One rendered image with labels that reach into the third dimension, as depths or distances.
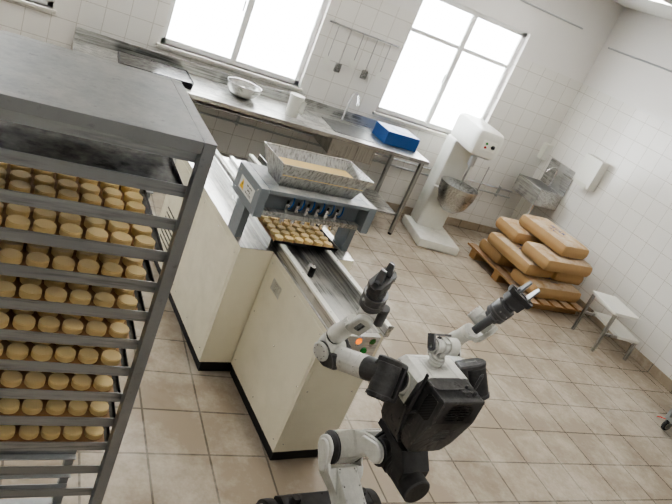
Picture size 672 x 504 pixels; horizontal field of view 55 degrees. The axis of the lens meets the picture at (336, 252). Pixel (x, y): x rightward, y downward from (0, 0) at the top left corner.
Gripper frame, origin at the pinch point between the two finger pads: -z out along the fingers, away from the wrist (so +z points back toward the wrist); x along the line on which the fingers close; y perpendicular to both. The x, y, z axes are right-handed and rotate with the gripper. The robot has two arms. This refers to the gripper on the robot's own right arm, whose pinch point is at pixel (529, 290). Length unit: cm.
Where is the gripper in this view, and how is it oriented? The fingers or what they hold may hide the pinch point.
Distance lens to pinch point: 263.4
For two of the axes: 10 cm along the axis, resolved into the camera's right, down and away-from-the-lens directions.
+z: -6.8, 5.9, 4.4
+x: -7.2, -6.5, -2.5
